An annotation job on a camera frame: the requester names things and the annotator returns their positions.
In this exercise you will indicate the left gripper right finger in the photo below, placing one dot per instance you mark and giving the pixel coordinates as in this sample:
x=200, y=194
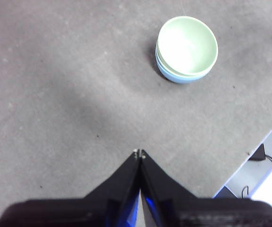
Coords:
x=185, y=210

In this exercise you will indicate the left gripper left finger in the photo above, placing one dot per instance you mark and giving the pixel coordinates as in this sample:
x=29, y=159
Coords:
x=103, y=203

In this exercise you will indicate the blue ribbed bowl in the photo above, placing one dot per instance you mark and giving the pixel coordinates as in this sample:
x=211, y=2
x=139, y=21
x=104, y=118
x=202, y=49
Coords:
x=173, y=76

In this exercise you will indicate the green ribbed bowl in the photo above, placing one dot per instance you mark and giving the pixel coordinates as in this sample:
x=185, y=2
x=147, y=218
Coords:
x=160, y=60
x=188, y=45

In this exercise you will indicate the black floor object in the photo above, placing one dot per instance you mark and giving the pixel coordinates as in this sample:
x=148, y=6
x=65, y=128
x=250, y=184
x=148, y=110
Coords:
x=258, y=153

